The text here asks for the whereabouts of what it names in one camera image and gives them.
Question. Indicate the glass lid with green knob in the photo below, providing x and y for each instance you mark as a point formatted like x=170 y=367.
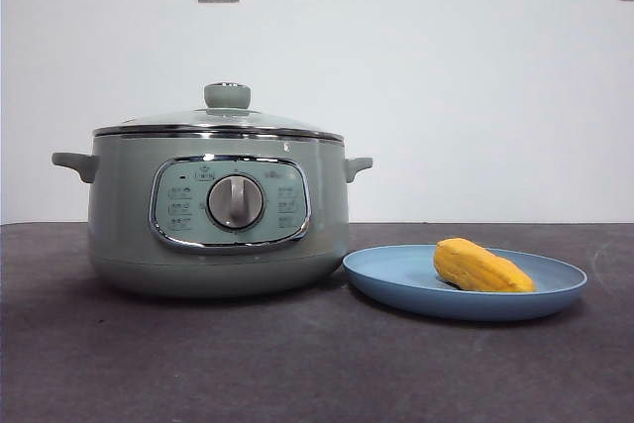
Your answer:
x=225 y=118

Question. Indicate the yellow corn cob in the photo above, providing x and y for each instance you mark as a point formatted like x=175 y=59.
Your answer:
x=480 y=267

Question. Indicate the blue round plate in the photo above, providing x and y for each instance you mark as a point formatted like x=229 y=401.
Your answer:
x=396 y=284

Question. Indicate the pale green electric steamer pot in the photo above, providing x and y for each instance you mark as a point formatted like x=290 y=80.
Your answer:
x=218 y=269

